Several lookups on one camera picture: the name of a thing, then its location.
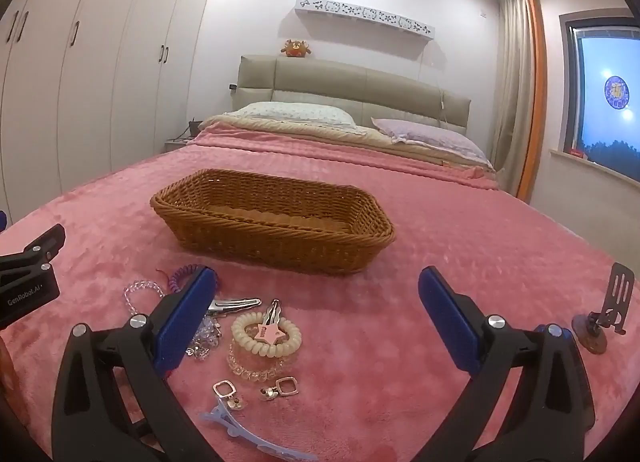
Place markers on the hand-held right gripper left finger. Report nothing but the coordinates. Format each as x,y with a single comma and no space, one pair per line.
185,314

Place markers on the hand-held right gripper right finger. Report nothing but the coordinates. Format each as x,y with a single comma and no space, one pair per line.
450,317

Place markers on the gold square earring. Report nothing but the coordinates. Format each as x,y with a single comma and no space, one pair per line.
225,387
286,386

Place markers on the brown wicker basket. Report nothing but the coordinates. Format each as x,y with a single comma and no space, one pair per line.
260,242

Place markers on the silver hair clip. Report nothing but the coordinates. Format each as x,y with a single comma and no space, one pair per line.
235,303

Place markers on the pink plush blanket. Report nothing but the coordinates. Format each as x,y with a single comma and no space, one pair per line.
475,242

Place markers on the pink star hair clip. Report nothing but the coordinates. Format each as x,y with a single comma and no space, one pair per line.
267,332

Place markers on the lilac hair clip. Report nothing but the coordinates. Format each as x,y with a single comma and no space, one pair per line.
225,417

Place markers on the white nightstand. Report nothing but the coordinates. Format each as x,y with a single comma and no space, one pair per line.
176,144

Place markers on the black phone stand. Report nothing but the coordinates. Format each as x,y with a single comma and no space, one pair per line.
620,292

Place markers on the lilac floral pillow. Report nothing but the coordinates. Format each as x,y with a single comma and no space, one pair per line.
430,139

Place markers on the beige quilt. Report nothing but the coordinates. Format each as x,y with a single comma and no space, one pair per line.
380,142

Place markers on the small red object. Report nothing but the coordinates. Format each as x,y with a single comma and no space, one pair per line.
574,151

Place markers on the window sill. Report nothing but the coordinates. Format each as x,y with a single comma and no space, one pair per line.
595,166

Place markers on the orange curtain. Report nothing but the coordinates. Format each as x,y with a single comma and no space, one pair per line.
536,116

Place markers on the white floral pillow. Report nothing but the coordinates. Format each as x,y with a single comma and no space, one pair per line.
295,114

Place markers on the white wardrobe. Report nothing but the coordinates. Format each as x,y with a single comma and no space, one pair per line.
100,66

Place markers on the beige curtain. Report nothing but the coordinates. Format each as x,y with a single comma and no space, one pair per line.
512,91

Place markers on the beige padded headboard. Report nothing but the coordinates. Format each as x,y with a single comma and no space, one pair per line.
350,86

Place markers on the dark framed window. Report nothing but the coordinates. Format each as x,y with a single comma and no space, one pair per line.
610,121

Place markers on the round purple window sticker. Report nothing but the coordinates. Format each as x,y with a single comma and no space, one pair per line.
616,92

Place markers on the orange plush toy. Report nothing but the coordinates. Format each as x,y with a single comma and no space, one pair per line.
295,48

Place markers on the white cutout wall shelf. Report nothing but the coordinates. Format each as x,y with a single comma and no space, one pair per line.
365,16

